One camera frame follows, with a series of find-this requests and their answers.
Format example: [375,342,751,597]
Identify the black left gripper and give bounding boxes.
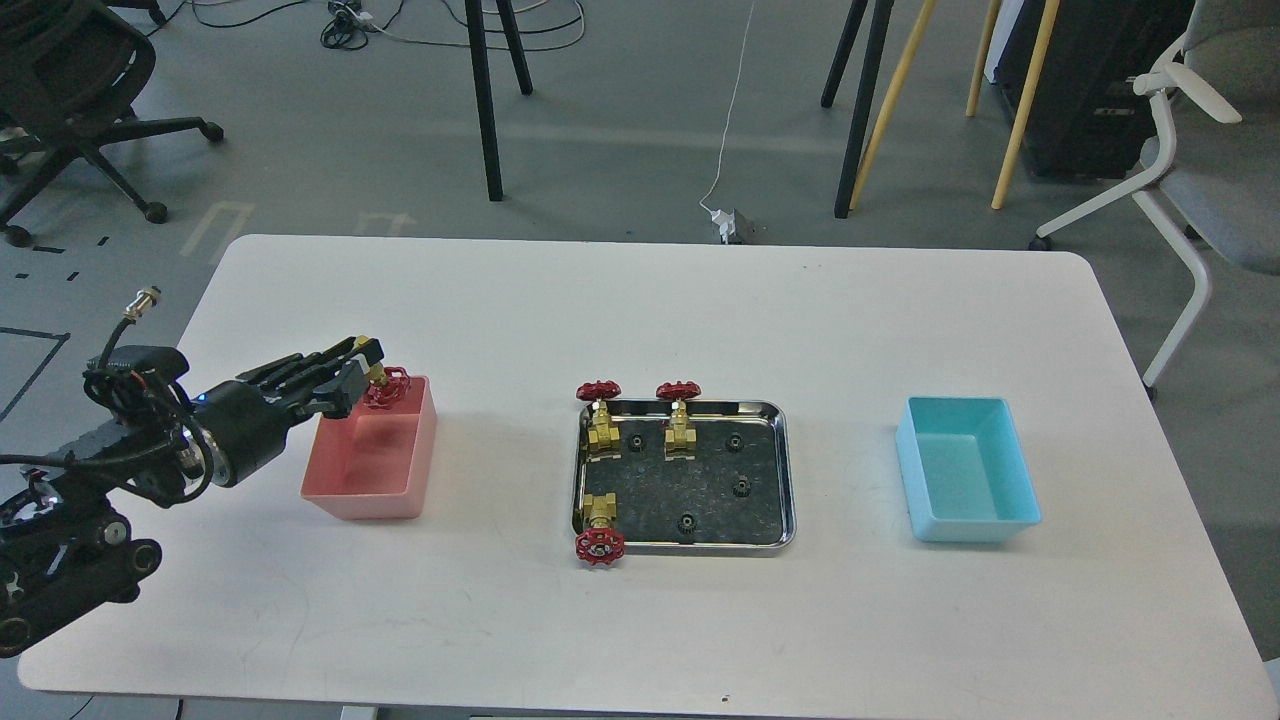
[192,336,385,487]

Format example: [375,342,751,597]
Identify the black cables on floor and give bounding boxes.
[189,0,586,53]

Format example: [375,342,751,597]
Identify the brass valve red handle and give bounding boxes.
[362,366,412,410]

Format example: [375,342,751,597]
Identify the stainless steel tray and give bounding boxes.
[571,398,796,555]

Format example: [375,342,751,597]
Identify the brass valve top middle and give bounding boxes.
[655,380,701,461]

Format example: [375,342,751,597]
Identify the wooden easel legs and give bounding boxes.
[849,0,1061,211]

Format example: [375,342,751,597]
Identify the black office chair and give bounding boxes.
[1,1,224,247]

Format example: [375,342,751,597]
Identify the brass valve bottom left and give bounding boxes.
[575,492,626,566]

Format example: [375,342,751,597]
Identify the black tripod legs right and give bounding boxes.
[819,0,895,219]

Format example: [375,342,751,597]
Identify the black tripod legs left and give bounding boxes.
[462,0,532,202]

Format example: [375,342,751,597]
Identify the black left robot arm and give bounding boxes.
[1,287,408,659]

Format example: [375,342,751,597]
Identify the white power cable with plug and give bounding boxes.
[698,0,758,245]

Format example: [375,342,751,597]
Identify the blue plastic box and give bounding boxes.
[895,396,1042,544]

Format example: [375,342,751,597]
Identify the black tripod legs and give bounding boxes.
[819,0,895,219]
[462,0,532,202]

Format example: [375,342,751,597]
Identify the black cabinet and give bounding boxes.
[1018,1,1194,179]

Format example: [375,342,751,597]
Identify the white grey office chair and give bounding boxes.
[1030,1,1279,395]

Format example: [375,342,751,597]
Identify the pink plastic box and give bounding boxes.
[300,375,438,520]

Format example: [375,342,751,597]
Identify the brass valve top left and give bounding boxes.
[575,380,621,460]

